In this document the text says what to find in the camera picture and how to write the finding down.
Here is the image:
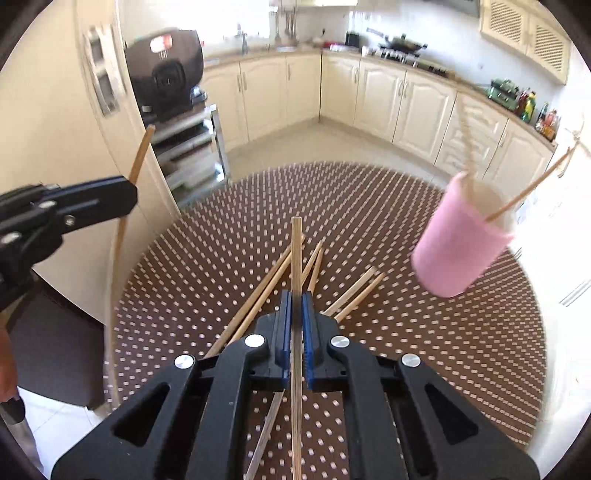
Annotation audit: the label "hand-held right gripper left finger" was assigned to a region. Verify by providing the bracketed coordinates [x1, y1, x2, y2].
[51, 290, 293, 480]

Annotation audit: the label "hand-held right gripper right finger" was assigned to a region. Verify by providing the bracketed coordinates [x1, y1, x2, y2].
[301, 292, 539, 480]

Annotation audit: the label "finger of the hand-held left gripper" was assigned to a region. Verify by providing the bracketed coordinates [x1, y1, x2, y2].
[46, 176, 139, 227]

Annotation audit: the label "long wooden chopstick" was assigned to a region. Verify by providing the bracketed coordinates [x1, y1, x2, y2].
[485, 147, 578, 221]
[291, 217, 304, 480]
[104, 124, 156, 402]
[455, 97, 477, 181]

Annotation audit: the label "bunch of wooden chopsticks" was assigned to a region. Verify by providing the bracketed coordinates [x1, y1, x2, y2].
[203, 233, 386, 480]

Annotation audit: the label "pink cup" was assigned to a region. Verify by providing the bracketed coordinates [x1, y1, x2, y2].
[411, 171, 515, 298]

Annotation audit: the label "person's left hand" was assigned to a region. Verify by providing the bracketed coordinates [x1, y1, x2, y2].
[0, 323, 20, 403]

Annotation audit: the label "metal step ladder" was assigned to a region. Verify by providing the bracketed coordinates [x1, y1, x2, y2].
[142, 104, 232, 209]

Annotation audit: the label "brown polka dot tablecloth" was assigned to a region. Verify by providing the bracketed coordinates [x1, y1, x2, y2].
[104, 159, 548, 480]

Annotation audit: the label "metal door strike plate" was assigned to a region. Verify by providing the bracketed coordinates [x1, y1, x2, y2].
[82, 25, 126, 117]

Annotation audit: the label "black countertop appliance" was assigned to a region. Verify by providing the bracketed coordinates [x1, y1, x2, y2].
[124, 28, 207, 115]

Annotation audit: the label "cream lower kitchen cabinets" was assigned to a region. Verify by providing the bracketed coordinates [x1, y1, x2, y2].
[198, 48, 559, 195]

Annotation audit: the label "cream kitchen cabinets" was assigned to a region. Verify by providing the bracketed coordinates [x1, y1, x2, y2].
[480, 0, 573, 85]
[198, 48, 559, 195]

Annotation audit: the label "white door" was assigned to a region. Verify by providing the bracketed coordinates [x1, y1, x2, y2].
[508, 124, 591, 462]

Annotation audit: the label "hanging kitchen utensil rack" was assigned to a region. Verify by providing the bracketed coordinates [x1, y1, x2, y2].
[273, 8, 297, 45]

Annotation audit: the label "gas stove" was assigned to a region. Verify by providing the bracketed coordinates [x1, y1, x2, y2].
[375, 46, 456, 78]

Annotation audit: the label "wok with lid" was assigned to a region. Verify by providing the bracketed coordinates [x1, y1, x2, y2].
[381, 34, 428, 52]

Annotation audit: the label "green countertop appliance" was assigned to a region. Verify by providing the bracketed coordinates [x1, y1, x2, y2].
[488, 78, 520, 112]

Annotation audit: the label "red orange bottle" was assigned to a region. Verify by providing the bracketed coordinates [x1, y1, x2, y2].
[545, 108, 562, 142]

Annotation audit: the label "cream upper kitchen cabinets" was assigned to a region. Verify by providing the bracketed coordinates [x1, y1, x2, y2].
[480, 0, 573, 85]

